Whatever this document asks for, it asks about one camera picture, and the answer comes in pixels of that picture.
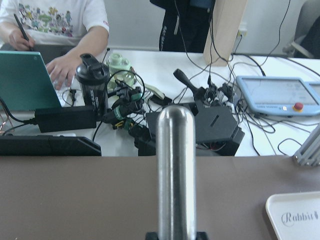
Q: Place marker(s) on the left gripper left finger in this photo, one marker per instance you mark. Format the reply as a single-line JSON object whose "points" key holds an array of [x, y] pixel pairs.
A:
{"points": [[151, 236]]}

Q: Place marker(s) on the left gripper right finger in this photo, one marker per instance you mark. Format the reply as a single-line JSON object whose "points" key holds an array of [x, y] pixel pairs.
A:
{"points": [[201, 235]]}

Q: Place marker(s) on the steel muddler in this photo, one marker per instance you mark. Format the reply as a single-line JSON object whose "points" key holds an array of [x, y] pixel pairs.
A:
{"points": [[176, 164]]}

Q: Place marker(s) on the cream rabbit tray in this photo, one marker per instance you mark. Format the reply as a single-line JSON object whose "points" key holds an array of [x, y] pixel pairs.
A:
{"points": [[295, 216]]}

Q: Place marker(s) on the black power adapter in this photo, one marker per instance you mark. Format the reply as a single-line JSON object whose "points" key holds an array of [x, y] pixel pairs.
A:
{"points": [[65, 118]]}

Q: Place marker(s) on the blue teach pendant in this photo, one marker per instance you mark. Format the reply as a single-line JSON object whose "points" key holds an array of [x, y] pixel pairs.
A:
{"points": [[279, 96]]}

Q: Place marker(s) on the black shaker bottle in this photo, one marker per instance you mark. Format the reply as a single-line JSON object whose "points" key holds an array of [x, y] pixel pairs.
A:
{"points": [[93, 77]]}

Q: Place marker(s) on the green laptop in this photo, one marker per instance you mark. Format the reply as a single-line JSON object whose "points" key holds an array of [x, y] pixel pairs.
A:
{"points": [[25, 84]]}

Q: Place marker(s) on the person in white shirt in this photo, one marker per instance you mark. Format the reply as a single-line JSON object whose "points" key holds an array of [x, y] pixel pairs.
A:
{"points": [[81, 24]]}

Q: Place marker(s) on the aluminium frame post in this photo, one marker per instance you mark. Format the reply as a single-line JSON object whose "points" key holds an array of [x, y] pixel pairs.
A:
{"points": [[309, 152]]}

